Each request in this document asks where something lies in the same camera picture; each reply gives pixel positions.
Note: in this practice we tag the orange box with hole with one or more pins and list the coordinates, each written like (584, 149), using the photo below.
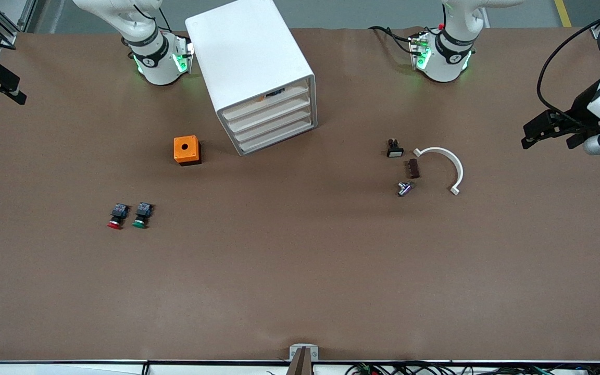
(185, 148)

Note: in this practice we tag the silver metal fitting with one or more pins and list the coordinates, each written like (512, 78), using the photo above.
(405, 189)

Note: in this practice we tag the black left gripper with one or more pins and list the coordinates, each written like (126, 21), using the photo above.
(580, 107)

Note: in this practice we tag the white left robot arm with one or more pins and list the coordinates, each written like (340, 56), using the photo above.
(448, 57)

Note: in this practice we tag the white curved plastic clamp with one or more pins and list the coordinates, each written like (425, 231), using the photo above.
(438, 151)

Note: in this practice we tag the white square push button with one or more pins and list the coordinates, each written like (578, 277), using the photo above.
(395, 152)

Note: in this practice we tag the grey metal bracket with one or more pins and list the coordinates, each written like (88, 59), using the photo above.
(303, 350)

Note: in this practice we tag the white table edge rail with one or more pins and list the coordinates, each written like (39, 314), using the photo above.
(71, 369)

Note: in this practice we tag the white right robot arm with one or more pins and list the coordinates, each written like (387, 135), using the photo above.
(157, 57)

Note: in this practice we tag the red mushroom push button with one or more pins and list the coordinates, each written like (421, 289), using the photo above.
(119, 211)

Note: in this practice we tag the brown cylinder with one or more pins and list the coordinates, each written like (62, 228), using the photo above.
(413, 169)

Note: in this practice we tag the green mushroom push button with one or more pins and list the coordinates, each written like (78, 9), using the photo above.
(144, 210)

